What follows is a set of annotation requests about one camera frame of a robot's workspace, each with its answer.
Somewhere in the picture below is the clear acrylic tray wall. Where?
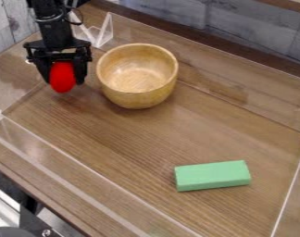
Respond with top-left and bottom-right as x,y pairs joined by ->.
0,114 -> 202,237

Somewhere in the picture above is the black metal bracket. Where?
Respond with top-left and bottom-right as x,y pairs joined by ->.
18,206 -> 63,237

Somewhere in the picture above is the clear acrylic triangular stand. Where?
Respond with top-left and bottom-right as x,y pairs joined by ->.
69,12 -> 112,48

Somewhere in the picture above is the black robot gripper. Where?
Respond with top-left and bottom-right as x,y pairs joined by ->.
22,15 -> 91,85

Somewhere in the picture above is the green foam block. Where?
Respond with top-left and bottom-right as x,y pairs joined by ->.
175,160 -> 251,192

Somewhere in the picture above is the wooden bowl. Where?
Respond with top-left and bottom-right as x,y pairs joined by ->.
96,44 -> 179,109

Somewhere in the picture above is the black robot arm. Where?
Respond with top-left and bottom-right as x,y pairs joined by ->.
22,0 -> 91,85

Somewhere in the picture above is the red plush strawberry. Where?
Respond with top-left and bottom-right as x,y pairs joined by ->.
49,61 -> 75,93

